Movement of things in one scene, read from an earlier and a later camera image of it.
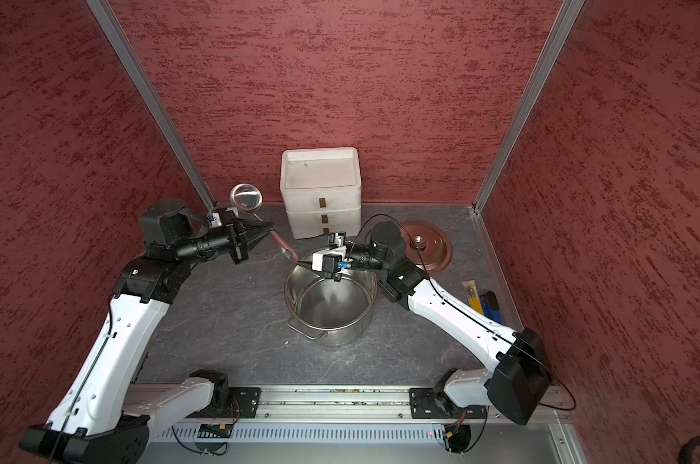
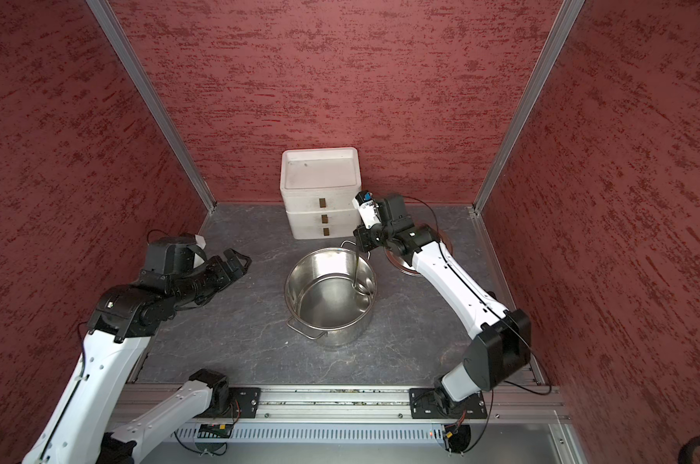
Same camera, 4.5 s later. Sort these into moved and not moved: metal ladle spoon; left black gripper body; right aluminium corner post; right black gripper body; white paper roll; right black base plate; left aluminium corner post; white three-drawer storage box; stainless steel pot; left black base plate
Moved: right black gripper body; left black gripper body; metal ladle spoon; white paper roll
Not moved: stainless steel pot; white three-drawer storage box; left aluminium corner post; right aluminium corner post; left black base plate; right black base plate
